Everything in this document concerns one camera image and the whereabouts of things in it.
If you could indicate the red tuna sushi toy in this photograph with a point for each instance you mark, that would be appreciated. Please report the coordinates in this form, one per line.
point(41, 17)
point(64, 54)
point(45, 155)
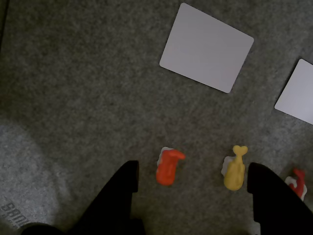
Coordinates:
point(298, 184)

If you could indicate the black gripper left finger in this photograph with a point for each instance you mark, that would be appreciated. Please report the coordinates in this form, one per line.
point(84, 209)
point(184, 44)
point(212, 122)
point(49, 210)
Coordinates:
point(115, 203)

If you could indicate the grey felt mat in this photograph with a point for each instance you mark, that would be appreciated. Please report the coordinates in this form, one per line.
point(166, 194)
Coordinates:
point(85, 85)
point(291, 147)

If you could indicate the yellow egg sushi toy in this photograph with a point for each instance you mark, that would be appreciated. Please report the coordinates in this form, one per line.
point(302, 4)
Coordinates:
point(234, 175)

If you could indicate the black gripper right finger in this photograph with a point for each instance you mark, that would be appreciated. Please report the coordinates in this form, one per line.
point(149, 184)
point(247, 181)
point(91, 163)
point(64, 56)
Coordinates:
point(276, 205)

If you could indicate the white rectangular card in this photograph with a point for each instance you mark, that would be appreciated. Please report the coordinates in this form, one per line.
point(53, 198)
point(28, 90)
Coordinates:
point(206, 47)
point(299, 94)

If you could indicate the orange shrimp sushi toy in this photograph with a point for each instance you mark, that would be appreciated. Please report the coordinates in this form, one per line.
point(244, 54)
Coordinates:
point(167, 169)

